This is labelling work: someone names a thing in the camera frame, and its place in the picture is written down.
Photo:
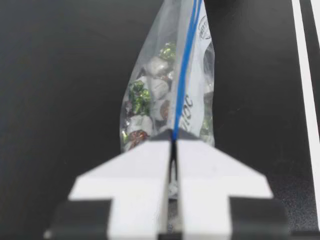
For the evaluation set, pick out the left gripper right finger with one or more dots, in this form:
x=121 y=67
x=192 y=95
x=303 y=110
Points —
x=207 y=180

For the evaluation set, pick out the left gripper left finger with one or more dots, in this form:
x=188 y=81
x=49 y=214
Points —
x=135 y=180

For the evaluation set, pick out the clear zip bag with candies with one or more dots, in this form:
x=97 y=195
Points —
x=172 y=82

